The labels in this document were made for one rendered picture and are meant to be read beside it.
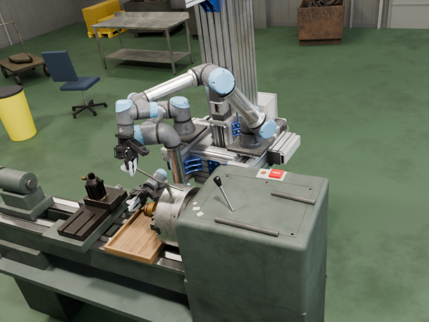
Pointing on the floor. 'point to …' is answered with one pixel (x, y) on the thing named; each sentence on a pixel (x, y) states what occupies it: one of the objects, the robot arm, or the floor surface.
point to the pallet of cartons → (103, 9)
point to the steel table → (143, 22)
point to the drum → (16, 113)
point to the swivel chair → (56, 71)
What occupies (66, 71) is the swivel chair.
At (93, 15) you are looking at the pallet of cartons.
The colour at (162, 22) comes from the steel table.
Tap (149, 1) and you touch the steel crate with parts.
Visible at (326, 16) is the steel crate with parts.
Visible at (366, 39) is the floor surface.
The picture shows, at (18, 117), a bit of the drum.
